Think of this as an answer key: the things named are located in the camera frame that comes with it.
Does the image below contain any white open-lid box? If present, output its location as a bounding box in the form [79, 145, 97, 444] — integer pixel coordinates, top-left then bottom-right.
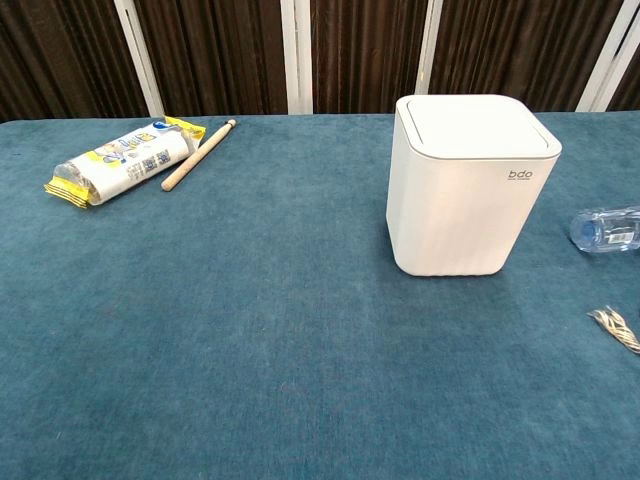
[385, 94, 563, 278]

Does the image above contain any white plastic box lid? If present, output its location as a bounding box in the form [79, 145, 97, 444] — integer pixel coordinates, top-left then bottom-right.
[404, 94, 562, 153]

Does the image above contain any blue table cloth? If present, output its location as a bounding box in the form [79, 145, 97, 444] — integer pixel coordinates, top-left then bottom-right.
[0, 111, 640, 480]

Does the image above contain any wooden stick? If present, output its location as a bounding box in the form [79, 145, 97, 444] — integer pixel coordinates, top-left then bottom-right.
[160, 118, 238, 192]

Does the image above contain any yellow white snack package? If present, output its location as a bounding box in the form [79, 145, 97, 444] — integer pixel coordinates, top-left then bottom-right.
[43, 114, 207, 210]

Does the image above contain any dark brown curtain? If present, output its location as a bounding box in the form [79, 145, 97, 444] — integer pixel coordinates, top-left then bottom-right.
[0, 0, 640, 124]

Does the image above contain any clear plastic water bottle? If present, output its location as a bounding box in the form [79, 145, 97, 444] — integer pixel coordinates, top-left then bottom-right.
[569, 205, 640, 255]

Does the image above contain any white frame post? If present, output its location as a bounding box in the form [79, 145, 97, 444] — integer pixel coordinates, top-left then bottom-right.
[113, 0, 167, 118]
[279, 0, 314, 116]
[574, 0, 640, 113]
[414, 0, 445, 96]

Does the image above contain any braided jute rope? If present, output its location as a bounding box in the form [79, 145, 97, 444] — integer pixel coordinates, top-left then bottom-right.
[586, 304, 640, 357]

